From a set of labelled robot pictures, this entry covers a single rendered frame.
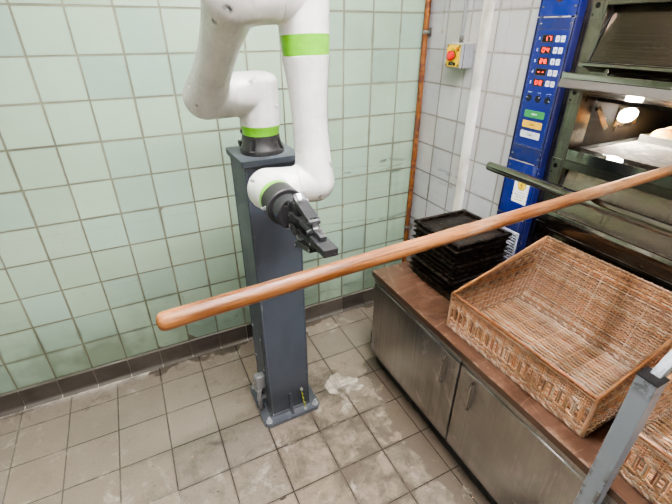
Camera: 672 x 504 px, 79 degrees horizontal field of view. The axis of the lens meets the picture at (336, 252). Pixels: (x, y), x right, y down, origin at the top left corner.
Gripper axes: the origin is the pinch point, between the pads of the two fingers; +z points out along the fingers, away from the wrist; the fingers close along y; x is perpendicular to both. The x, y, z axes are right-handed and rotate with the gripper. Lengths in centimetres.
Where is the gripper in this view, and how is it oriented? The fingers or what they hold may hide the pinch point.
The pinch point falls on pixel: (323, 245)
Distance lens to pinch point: 78.4
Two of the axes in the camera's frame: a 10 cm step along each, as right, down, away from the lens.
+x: -9.0, 2.1, -3.8
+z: 4.4, 4.4, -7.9
